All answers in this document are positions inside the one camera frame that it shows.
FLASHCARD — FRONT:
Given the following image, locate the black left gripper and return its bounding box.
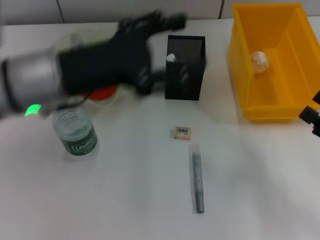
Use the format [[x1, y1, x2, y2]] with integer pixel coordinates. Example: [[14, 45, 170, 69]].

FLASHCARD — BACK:
[[57, 10, 194, 96]]

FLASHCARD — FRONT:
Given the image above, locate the white paper ball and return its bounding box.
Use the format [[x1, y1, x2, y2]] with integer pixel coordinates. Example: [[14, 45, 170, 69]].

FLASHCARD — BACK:
[[250, 50, 270, 74]]

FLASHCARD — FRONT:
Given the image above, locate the red-orange citrus fruit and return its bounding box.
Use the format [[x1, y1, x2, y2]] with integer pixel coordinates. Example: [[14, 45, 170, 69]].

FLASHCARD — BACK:
[[88, 84, 118, 101]]

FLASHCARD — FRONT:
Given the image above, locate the beige eraser with barcode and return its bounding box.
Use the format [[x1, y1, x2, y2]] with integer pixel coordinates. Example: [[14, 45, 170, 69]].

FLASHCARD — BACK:
[[173, 125, 193, 141]]

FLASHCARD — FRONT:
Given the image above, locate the clear water bottle green label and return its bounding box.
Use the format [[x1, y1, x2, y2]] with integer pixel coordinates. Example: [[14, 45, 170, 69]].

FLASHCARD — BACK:
[[51, 109, 99, 157]]

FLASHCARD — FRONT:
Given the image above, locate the grey glitter pen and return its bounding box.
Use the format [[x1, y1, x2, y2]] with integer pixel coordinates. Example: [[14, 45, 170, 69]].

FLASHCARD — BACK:
[[189, 143, 205, 214]]

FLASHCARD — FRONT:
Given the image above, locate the black mesh pen holder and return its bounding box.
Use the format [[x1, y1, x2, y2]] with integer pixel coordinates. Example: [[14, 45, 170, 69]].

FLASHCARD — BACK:
[[164, 34, 209, 101]]

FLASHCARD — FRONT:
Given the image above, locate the pale green glass fruit plate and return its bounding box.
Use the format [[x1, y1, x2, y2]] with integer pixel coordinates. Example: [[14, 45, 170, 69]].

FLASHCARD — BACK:
[[49, 26, 151, 111]]

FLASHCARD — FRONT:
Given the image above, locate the yellow plastic bin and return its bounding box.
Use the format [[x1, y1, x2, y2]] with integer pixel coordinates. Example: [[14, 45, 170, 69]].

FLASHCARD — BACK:
[[227, 2, 320, 123]]

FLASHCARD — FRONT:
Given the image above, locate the left gripper cable with connector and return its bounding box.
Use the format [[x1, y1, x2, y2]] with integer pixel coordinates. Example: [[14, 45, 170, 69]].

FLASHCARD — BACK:
[[40, 95, 89, 119]]

